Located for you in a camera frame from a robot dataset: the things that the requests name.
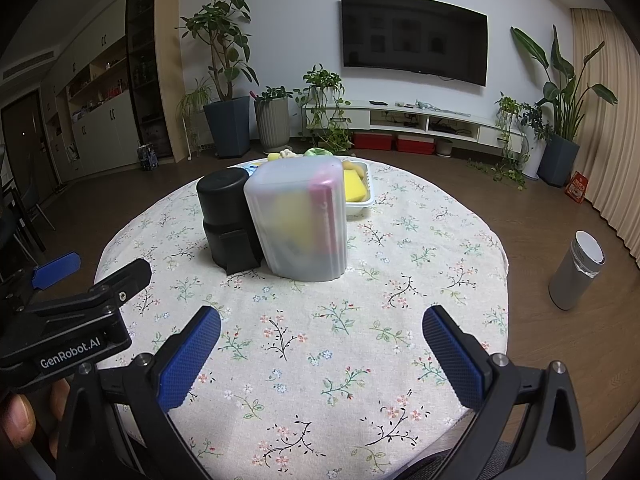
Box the grassy potted plant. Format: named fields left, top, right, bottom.
left=175, top=77, right=216, bottom=161

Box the grey cylinder bin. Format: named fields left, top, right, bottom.
left=548, top=230, right=606, bottom=311

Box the beige curtain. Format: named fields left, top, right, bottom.
left=570, top=7, right=640, bottom=261

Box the plant in white ribbed pot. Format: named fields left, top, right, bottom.
left=252, top=86, right=293, bottom=153

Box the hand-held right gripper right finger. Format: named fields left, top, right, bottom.
left=421, top=305, right=587, bottom=480

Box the dark wooden door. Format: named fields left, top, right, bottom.
left=0, top=89, right=58, bottom=193

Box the red bag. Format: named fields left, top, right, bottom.
left=564, top=171, right=591, bottom=204

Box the white wall cabinet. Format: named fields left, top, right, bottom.
left=47, top=0, right=143, bottom=183

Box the person's left hand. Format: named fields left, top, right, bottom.
left=0, top=379, right=71, bottom=450

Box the red storage box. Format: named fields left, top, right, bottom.
left=352, top=132, right=394, bottom=151
left=396, top=135, right=435, bottom=154

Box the yellow block sponge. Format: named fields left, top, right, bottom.
left=343, top=169, right=370, bottom=203

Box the large-leaf potted plant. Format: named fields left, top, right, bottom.
left=510, top=24, right=618, bottom=186

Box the dark glass cabinet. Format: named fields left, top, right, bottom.
left=125, top=0, right=173, bottom=161

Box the wall television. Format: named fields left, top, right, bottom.
left=341, top=0, right=488, bottom=87

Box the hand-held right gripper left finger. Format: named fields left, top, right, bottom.
left=50, top=305, right=222, bottom=480

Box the black cylinder container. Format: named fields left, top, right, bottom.
left=196, top=170, right=266, bottom=276

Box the translucent plastic container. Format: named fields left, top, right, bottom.
left=243, top=156, right=348, bottom=281

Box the white television cabinet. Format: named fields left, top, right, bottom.
left=305, top=99, right=531, bottom=158

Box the trailing vine plant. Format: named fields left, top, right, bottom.
left=295, top=64, right=353, bottom=153

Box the tall potted tree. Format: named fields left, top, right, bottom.
left=180, top=0, right=261, bottom=158

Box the vine plant in white pot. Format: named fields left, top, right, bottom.
left=467, top=92, right=543, bottom=191

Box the dark chair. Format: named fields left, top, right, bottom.
left=0, top=180, right=51, bottom=273

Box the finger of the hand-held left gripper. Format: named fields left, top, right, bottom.
left=0, top=252, right=83, bottom=306
left=15, top=258, right=153, bottom=323

